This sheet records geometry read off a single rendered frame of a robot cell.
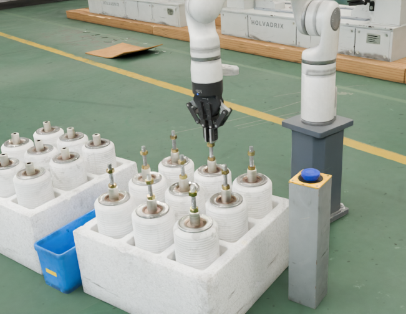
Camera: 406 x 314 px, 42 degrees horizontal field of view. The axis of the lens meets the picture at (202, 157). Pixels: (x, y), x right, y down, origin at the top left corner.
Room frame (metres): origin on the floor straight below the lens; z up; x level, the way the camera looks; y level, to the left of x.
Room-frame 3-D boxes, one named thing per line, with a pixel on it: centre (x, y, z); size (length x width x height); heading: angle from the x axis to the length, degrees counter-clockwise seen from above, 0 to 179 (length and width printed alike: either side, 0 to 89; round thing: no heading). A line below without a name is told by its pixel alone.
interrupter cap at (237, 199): (1.07, -0.05, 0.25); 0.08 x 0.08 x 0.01
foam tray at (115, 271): (1.14, 0.05, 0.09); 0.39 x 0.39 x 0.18; 53
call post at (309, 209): (1.03, -0.23, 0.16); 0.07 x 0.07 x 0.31; 53
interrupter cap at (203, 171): (1.24, -0.02, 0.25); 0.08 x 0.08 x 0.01
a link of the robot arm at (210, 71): (1.25, -0.03, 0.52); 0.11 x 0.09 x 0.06; 139
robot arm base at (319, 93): (1.43, -0.33, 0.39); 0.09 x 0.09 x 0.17; 37
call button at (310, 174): (1.03, -0.23, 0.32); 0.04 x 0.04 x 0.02
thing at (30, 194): (1.30, 0.46, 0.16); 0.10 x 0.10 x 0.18
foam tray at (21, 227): (1.46, 0.47, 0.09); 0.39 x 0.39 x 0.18; 51
